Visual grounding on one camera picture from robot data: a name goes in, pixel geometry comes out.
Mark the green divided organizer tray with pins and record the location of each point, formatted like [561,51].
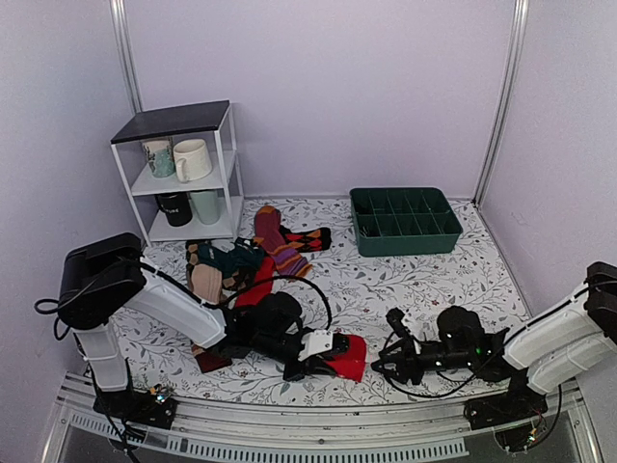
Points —
[403,221]

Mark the brown striped sock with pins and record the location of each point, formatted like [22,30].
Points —
[211,358]

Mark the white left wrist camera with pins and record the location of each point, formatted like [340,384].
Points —
[314,343]

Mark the floral white table mat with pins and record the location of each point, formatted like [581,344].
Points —
[352,294]

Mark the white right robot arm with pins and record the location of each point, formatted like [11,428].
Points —
[552,347]

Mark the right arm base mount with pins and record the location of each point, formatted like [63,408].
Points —
[518,403]

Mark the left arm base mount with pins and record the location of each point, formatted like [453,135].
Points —
[130,405]

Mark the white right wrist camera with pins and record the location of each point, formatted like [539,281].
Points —
[403,324]

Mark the cream white mug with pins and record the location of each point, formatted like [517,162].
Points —
[192,160]

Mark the dark teal sock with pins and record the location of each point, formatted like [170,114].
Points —
[245,253]

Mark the red sock pair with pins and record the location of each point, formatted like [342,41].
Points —
[347,358]

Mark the corner metal post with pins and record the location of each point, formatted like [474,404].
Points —
[512,64]
[123,43]

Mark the black orange argyle sock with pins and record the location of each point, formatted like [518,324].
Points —
[307,241]

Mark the white shelf black top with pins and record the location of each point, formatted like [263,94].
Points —
[214,123]

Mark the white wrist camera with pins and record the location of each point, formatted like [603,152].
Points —
[314,343]
[403,324]

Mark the single red sock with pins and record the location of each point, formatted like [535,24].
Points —
[261,287]

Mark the mint green mug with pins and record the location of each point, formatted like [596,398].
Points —
[205,203]

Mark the black mug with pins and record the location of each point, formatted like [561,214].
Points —
[175,207]

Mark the aluminium front rail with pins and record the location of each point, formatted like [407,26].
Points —
[233,432]

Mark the right corner metal post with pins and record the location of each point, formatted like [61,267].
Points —
[512,64]

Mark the maroon purple striped sock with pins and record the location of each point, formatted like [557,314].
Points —
[288,261]

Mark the left corner metal post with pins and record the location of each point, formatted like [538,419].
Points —
[123,43]

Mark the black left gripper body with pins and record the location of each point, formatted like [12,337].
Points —
[308,369]

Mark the teal patterned mug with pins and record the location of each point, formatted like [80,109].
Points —
[160,156]

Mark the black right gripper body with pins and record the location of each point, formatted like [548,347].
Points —
[411,367]

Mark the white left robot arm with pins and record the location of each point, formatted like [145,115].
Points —
[112,274]

